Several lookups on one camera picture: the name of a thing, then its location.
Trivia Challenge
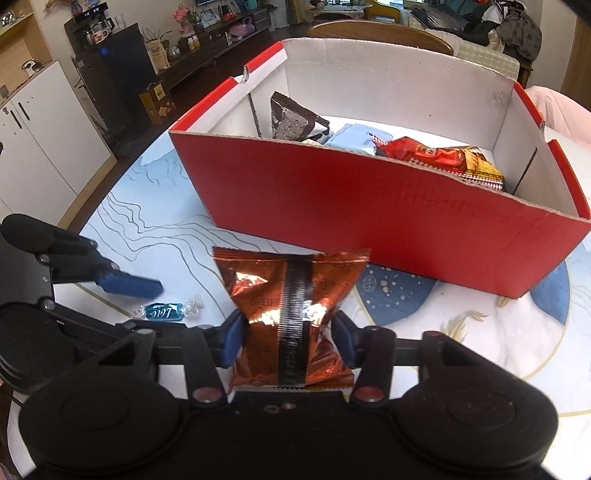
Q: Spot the beige covered sofa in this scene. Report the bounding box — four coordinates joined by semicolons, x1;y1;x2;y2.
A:
427;28;522;79

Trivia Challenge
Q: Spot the shiny copper snack packet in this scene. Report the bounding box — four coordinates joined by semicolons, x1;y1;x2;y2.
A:
212;247;372;388

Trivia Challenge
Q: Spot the red cardboard box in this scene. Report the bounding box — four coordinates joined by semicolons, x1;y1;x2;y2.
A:
168;38;591;298

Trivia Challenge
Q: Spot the red checkered snack packet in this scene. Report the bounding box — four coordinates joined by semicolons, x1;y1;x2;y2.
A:
374;136;507;192

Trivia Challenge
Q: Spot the blue candy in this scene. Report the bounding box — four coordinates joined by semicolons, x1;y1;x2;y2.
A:
130;295;206;321

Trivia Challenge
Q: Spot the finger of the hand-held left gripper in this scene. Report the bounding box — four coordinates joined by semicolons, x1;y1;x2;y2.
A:
39;298;190;342
0;213;163;299

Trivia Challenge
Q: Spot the pink padded chair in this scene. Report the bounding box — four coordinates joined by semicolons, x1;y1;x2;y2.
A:
526;85;591;144

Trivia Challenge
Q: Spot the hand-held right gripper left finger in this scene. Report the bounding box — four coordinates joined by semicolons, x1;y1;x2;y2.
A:
99;310;245;409

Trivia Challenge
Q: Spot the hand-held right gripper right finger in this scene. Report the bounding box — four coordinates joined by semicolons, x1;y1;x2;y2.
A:
330;311;481;409

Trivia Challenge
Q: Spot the white cabinet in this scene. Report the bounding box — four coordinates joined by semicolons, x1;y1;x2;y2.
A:
0;60;116;222

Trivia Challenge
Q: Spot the grey backpack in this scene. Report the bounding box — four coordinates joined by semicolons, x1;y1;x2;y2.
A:
496;4;542;63

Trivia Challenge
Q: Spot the dark wooden TV cabinet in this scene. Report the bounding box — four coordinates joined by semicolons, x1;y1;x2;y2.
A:
157;7;273;90

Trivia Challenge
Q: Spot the black tall cabinet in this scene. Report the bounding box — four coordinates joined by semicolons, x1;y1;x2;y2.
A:
65;16;160;139

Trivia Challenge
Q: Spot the yellow chair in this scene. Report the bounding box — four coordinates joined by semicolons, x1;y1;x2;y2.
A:
369;0;411;21

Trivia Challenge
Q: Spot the dark brown snack packet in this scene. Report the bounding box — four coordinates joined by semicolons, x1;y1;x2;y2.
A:
269;91;331;143

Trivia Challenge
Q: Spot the light blue snack packet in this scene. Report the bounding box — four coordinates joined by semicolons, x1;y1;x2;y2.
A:
323;124;393;157

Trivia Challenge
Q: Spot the yellow brown gift box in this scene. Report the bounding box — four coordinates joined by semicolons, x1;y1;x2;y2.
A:
139;82;177;125

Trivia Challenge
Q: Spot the wooden chair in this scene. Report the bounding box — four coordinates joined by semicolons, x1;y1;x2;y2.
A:
307;19;455;57

